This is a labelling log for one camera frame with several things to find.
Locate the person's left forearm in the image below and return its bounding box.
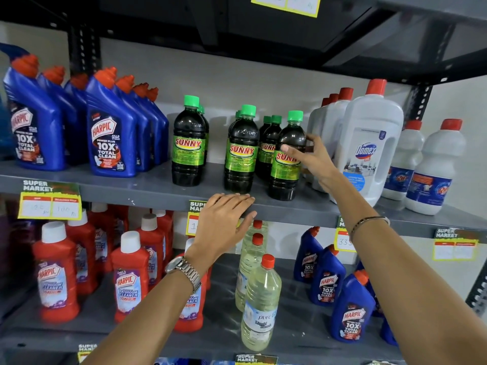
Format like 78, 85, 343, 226
81, 273, 199, 365

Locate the small blue toilet cleaner bottle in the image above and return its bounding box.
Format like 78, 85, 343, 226
330, 269, 377, 343
308, 244, 347, 307
379, 317, 398, 346
293, 226, 324, 284
355, 260, 384, 318

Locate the large white red-capped bottle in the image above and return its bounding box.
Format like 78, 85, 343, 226
321, 93, 340, 149
306, 97, 330, 193
329, 87, 355, 156
329, 79, 404, 208

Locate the person's right hand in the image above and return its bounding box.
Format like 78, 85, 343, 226
280, 134, 342, 193

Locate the blue packet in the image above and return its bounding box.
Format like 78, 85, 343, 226
154, 357, 235, 365

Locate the grey metal shelf board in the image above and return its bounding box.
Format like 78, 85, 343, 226
0, 0, 487, 86
0, 254, 405, 365
0, 159, 487, 244

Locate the yellow green price label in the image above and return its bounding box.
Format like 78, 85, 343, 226
18, 179, 83, 221
185, 200, 208, 237
251, 0, 322, 19
432, 228, 479, 262
334, 216, 358, 253
77, 343, 98, 364
235, 353, 279, 365

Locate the dark green-capped cleaner bottle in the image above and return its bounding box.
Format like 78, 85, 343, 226
267, 110, 307, 202

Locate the group of dark green-capped bottles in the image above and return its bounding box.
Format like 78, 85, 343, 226
171, 95, 284, 194

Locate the silver metal wristwatch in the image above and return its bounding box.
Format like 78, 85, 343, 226
165, 255, 202, 295

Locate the thin dark bracelet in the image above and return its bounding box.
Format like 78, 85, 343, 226
349, 216, 391, 244

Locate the black perforated rack upright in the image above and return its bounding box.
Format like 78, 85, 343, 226
465, 258, 487, 320
68, 24, 102, 79
403, 83, 434, 123

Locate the clear liquid red-capped bottle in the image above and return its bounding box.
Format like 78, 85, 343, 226
235, 233, 265, 312
241, 254, 282, 352
241, 220, 269, 256

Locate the small white blue-label bottle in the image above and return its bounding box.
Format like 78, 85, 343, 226
381, 120, 426, 201
404, 118, 467, 216

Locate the group of red white-capped bottles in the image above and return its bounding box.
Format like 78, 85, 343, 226
32, 203, 212, 334

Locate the row of large blue bottles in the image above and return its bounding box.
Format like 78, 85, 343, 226
3, 54, 170, 178

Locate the blue spray bottle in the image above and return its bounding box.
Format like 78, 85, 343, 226
0, 42, 30, 161

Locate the person's right forearm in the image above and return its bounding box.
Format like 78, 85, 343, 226
326, 174, 487, 365

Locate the person's left hand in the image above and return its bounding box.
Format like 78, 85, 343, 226
185, 193, 258, 268

